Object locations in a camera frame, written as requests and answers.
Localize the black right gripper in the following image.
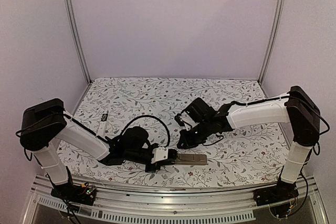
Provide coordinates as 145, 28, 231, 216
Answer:
177, 120, 212, 150

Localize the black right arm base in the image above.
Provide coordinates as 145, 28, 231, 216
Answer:
253, 180, 299, 219

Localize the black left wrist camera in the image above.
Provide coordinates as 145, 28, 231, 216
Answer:
151, 147, 177, 164

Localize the left aluminium corner post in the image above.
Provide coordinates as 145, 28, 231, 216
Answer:
64, 0, 92, 85

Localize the aluminium corner post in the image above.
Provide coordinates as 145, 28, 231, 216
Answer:
64, 0, 92, 85
258, 0, 285, 86

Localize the right aluminium corner post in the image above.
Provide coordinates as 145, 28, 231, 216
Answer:
258, 0, 285, 86

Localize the floral patterned table mat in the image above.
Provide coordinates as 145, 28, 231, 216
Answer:
49, 77, 295, 189

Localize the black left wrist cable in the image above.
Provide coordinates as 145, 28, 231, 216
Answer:
123, 115, 171, 147

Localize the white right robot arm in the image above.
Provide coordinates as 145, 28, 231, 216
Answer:
175, 86, 321, 201

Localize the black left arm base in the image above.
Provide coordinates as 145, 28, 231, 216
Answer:
51, 182, 97, 206

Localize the white slim remote control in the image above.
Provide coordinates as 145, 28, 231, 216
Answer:
98, 113, 109, 136

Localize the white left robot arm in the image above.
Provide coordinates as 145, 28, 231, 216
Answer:
15, 98, 169, 200

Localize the aluminium front rail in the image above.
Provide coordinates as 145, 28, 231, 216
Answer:
21, 175, 331, 223

